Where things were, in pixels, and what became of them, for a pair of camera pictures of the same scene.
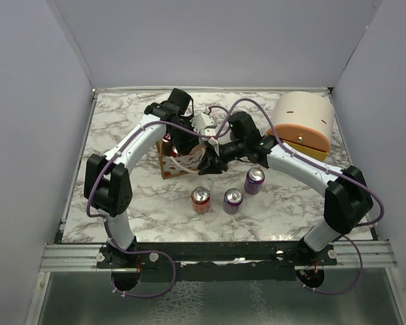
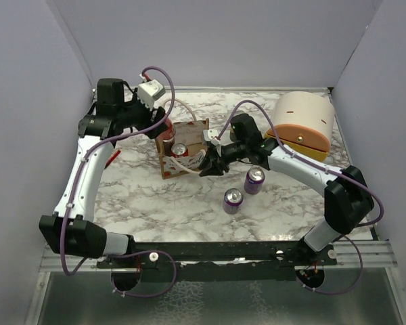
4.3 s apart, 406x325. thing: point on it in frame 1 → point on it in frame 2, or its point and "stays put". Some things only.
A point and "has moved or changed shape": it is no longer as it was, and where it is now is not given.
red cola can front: (174, 152) stays put
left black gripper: (186, 146) → (155, 126)
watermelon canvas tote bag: (175, 165) stays put
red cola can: (201, 200) has moved or changed shape
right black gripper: (212, 163) stays put
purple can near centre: (232, 200) stays put
